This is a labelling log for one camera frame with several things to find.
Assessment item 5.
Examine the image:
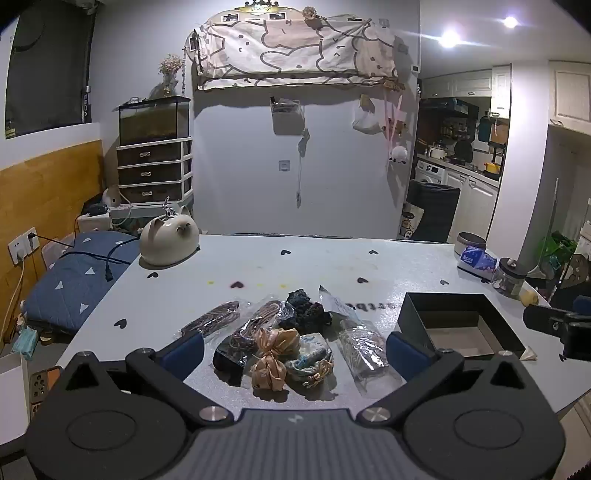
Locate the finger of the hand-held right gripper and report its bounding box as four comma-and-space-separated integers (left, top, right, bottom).
523, 305, 591, 361

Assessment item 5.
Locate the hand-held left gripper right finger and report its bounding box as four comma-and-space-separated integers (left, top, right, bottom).
357, 331, 528, 428

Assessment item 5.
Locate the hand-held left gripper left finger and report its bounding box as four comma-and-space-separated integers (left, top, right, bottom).
60, 331, 234, 428

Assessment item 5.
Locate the cream hair ties clear packet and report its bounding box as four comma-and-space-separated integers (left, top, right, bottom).
338, 319, 403, 382

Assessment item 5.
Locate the brown hair ties packet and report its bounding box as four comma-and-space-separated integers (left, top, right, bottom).
173, 301, 241, 341

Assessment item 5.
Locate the black card hair ties packet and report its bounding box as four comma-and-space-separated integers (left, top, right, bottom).
212, 300, 296, 387

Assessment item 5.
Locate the black cardboard box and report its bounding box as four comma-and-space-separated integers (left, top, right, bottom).
398, 292, 527, 361

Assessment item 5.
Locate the clear packet with white label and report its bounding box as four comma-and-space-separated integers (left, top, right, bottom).
318, 285, 364, 325

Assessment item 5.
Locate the peach satin bow scrunchie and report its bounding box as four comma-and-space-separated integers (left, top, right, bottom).
250, 327, 302, 394

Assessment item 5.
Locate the blue floral scrunchie packet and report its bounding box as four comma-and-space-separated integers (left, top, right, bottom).
285, 332, 335, 388

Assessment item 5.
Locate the dark scrunchie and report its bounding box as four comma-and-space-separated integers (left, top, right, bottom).
279, 288, 333, 334

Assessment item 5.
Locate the glass jar with black lid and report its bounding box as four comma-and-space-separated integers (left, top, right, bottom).
491, 257, 528, 297

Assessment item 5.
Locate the green bag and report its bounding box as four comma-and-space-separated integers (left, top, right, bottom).
537, 231, 579, 278

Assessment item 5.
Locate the blue tissue packet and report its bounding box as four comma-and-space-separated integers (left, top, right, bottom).
458, 246, 498, 274

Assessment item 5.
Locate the round metal tin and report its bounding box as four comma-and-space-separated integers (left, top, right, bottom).
455, 232, 487, 257

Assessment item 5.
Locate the cream cat-shaped ornament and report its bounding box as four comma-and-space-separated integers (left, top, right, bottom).
140, 206, 201, 267

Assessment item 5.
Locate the bear print tote bag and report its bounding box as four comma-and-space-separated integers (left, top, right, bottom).
399, 202, 425, 240

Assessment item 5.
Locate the blue triangle print quilt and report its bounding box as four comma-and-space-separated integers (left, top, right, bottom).
22, 231, 142, 334

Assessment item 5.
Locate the white kitchen base cabinet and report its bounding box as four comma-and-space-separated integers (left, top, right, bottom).
442, 168, 500, 246

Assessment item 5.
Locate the black trash bin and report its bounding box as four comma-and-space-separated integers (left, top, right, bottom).
406, 179, 461, 243

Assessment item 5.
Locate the white box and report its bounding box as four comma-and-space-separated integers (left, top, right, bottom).
0, 353, 31, 445

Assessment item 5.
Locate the white washing machine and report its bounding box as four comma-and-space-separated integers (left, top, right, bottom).
415, 159, 447, 186

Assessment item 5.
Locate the brown drawer cabinet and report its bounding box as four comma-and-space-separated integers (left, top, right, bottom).
115, 137, 194, 205

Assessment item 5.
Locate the hanging plush toy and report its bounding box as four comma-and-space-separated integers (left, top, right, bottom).
384, 90, 410, 167

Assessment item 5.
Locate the glass fish tank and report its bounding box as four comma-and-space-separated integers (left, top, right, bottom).
117, 96, 191, 147

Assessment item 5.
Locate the white hanging plastic bag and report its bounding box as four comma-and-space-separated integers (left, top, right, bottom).
352, 95, 384, 136

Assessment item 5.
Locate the dried flower vase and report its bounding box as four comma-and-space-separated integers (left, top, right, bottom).
158, 54, 184, 99

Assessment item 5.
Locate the dark window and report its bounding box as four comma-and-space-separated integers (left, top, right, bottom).
4, 0, 96, 139

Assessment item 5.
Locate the cartoon print cloth cover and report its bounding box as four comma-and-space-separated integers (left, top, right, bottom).
191, 9, 399, 91

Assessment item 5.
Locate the black power cable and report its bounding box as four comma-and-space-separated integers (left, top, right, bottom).
34, 233, 139, 282

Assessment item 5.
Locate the white wall socket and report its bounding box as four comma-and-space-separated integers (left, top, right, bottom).
8, 226, 39, 265

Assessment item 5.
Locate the hanging grey cord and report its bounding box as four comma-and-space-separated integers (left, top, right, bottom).
294, 128, 311, 209

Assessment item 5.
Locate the white kitchen wall cabinet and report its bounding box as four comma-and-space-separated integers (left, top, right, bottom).
421, 69, 493, 100

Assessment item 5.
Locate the clear wall pocket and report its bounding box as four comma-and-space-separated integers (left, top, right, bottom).
270, 97, 306, 136

